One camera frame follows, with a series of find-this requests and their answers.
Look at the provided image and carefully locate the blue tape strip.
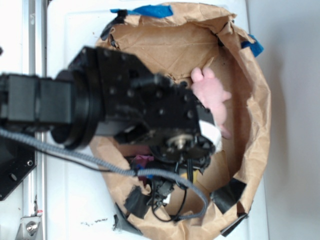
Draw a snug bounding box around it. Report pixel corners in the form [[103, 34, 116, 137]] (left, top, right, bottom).
[[241, 34, 264, 58]]

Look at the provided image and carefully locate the grey braided cable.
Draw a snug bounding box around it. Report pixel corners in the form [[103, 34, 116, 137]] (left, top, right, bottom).
[[0, 128, 210, 221]]

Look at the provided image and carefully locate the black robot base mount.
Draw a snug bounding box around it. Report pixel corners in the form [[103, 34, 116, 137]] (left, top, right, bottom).
[[0, 137, 37, 201]]

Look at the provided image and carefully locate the pink plush toy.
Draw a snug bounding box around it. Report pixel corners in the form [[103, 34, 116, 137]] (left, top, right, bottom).
[[190, 67, 232, 139]]

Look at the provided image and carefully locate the brown paper bag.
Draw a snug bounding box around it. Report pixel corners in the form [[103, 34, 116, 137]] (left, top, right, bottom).
[[96, 2, 271, 240]]

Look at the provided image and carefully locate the metal corner bracket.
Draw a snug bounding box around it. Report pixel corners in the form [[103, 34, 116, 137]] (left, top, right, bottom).
[[15, 216, 43, 240]]

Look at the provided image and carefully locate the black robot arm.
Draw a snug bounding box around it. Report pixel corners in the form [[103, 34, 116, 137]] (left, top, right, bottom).
[[0, 47, 220, 167]]

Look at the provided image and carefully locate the aluminium rail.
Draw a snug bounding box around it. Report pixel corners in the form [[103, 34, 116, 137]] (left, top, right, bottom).
[[22, 0, 49, 240]]

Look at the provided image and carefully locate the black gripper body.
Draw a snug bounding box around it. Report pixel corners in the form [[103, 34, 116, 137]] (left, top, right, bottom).
[[96, 47, 216, 164]]

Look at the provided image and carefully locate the blue tape piece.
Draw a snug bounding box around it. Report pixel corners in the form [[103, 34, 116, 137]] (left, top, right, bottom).
[[110, 5, 174, 18]]

